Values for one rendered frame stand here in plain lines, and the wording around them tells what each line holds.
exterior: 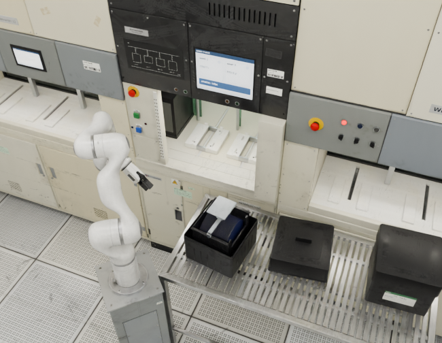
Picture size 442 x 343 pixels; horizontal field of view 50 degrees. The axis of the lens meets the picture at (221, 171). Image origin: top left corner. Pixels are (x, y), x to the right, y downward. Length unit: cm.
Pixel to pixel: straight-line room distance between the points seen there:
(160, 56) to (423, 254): 151
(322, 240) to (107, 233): 106
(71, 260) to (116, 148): 168
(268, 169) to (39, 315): 181
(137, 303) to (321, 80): 134
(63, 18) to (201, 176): 109
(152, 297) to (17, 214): 184
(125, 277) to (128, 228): 33
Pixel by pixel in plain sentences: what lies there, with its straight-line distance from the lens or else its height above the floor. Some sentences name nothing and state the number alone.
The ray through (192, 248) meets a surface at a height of 86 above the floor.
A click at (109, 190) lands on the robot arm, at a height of 133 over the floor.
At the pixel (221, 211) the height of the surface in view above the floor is 108.
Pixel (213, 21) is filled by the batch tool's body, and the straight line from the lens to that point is 213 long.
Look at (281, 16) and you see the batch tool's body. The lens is 201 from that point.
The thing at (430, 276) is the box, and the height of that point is 101.
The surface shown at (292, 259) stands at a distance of 238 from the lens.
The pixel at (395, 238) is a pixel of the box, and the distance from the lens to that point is 238.
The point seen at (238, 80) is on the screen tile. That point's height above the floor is 156.
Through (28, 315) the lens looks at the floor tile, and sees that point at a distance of 343.
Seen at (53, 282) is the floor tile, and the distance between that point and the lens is 351.
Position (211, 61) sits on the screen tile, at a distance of 223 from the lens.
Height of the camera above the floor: 279
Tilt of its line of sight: 44 degrees down
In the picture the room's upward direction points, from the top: straight up
